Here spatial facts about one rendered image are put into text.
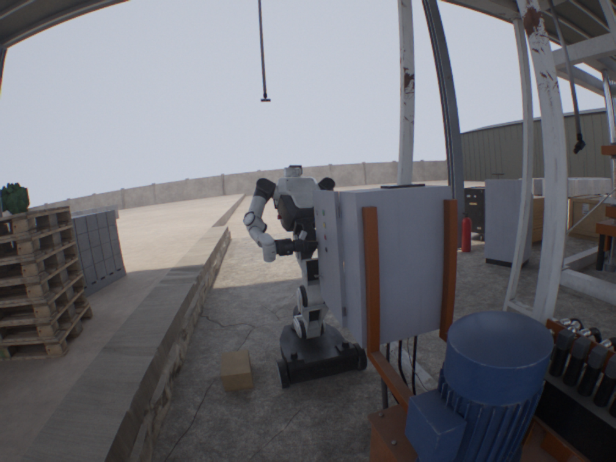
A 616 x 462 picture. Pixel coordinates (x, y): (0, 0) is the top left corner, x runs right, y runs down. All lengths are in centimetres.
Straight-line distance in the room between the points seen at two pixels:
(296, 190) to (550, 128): 141
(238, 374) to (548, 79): 213
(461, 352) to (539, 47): 88
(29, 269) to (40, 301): 23
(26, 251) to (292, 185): 182
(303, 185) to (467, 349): 155
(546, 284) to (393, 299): 56
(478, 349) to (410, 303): 73
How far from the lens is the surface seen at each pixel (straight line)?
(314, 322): 207
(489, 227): 441
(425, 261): 119
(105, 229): 399
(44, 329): 237
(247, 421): 188
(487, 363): 50
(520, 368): 50
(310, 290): 181
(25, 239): 223
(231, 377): 205
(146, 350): 217
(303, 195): 184
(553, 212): 97
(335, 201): 121
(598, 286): 370
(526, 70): 238
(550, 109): 99
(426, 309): 127
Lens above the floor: 131
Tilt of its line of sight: 10 degrees down
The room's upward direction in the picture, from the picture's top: 5 degrees counter-clockwise
